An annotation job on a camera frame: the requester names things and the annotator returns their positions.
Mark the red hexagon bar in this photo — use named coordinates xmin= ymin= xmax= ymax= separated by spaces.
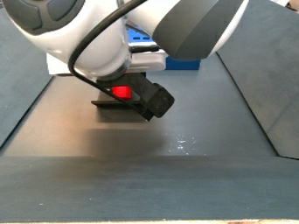
xmin=112 ymin=86 xmax=132 ymax=100

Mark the blue foam shape board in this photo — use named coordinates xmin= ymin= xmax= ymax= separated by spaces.
xmin=126 ymin=27 xmax=201 ymax=72

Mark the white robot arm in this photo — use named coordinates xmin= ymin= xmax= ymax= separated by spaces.
xmin=2 ymin=0 xmax=248 ymax=80

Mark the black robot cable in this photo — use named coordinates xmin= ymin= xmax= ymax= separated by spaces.
xmin=68 ymin=0 xmax=149 ymax=115

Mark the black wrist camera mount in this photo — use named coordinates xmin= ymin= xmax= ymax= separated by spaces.
xmin=97 ymin=73 xmax=173 ymax=121

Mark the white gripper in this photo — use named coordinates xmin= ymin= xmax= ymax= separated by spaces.
xmin=74 ymin=42 xmax=168 ymax=77

